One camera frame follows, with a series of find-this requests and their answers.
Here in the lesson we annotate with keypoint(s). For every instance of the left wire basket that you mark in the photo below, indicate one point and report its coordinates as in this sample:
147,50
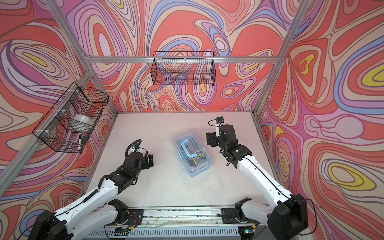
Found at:
61,134

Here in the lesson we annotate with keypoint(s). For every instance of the black marker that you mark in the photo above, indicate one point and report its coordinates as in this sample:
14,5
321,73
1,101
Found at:
80,144

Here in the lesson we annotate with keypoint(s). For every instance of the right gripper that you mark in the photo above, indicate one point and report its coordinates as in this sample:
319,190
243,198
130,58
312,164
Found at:
211,137

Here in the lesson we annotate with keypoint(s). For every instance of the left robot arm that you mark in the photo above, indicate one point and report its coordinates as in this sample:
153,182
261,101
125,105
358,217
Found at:
95,209

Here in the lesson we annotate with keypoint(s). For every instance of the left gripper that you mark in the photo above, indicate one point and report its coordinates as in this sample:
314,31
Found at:
147,165

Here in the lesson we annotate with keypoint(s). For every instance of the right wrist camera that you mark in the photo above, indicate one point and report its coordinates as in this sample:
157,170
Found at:
220,120

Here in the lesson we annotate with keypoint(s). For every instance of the blue plastic tool box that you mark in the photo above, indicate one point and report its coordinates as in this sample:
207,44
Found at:
192,153

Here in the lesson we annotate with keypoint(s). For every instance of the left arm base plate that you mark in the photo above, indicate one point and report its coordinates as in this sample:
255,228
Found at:
130,217

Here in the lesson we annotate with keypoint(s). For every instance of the silver tape roll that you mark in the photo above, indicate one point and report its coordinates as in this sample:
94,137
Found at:
83,119

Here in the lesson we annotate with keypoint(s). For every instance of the aluminium front rail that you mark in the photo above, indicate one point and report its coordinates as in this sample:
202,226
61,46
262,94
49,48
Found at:
186,223

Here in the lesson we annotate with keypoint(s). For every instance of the wire basket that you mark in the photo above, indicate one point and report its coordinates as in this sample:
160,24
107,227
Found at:
179,68
61,134

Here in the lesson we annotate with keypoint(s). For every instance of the back wire basket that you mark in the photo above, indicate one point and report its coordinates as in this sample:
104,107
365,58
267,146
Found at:
179,68

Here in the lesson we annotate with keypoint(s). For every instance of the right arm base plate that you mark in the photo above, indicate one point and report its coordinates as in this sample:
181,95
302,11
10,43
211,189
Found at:
234,216

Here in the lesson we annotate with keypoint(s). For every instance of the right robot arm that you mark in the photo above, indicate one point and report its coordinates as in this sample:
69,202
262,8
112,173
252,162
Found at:
285,214

